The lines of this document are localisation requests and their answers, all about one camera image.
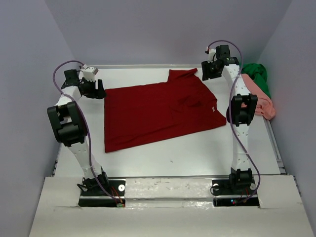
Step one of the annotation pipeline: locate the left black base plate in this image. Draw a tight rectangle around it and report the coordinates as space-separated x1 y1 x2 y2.
77 179 126 208

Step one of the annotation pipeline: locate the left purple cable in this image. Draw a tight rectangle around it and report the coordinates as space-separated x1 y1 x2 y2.
53 60 124 202

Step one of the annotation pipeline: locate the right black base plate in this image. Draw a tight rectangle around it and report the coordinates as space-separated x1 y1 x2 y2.
210 179 260 207

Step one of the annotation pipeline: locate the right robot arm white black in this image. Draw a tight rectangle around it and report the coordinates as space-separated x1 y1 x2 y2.
201 45 258 196

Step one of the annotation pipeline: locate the purple cable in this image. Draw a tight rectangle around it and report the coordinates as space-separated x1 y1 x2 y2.
53 60 124 202
205 39 261 203

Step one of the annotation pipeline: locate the pink t shirt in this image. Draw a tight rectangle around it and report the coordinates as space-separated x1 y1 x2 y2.
241 74 276 120

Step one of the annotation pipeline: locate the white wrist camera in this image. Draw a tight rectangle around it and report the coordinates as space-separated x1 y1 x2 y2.
205 48 217 63
81 64 98 82

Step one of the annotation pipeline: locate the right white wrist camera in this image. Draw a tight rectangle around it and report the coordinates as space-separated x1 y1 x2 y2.
205 48 217 63

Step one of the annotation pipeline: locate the metal rail at table front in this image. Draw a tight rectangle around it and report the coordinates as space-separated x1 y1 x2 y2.
109 173 289 179

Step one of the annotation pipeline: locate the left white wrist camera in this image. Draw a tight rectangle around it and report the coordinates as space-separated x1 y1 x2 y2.
81 64 98 82

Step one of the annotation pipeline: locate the dark red t shirt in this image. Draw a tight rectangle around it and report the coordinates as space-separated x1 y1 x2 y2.
104 68 227 153

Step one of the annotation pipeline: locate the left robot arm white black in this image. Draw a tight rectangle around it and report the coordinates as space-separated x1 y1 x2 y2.
47 66 109 196

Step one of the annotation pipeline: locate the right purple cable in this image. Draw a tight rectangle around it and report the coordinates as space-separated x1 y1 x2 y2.
205 39 261 203

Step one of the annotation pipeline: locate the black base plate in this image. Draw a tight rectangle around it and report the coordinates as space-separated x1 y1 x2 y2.
210 179 260 207
77 179 126 208

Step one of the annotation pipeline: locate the green t shirt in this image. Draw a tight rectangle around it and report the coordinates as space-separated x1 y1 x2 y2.
241 63 271 98

